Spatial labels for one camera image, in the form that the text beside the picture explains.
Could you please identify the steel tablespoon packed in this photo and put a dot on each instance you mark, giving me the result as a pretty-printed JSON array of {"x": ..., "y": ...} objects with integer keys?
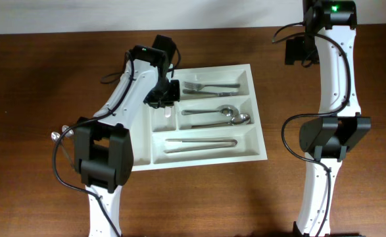
[
  {"x": 226, "y": 110},
  {"x": 236, "y": 120}
]

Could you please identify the steel fork packed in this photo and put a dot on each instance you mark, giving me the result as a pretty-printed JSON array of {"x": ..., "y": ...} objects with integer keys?
[
  {"x": 217, "y": 94},
  {"x": 198, "y": 87}
]

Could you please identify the steel teaspoon one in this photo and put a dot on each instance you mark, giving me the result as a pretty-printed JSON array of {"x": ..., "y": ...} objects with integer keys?
[
  {"x": 55, "y": 136},
  {"x": 68, "y": 132}
]

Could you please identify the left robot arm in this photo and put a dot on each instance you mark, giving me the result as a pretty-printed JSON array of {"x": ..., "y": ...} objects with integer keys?
[{"x": 103, "y": 152}]

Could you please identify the white plastic cutlery tray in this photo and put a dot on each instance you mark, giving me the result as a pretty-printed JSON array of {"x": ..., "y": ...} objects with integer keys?
[{"x": 151, "y": 128}]

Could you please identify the steel tongs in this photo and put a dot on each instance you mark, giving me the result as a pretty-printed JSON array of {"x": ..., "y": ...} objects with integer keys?
[{"x": 197, "y": 144}]

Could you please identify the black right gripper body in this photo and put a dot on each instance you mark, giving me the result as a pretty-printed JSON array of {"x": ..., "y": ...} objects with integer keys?
[{"x": 301, "y": 49}]

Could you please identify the pink plastic knife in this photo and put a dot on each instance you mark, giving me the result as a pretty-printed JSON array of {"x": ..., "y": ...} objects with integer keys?
[{"x": 167, "y": 112}]

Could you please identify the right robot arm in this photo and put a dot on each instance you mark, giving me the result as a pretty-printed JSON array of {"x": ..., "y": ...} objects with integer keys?
[{"x": 326, "y": 138}]

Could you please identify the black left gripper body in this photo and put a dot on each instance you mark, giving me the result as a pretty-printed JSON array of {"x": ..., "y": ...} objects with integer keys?
[{"x": 165, "y": 93}]

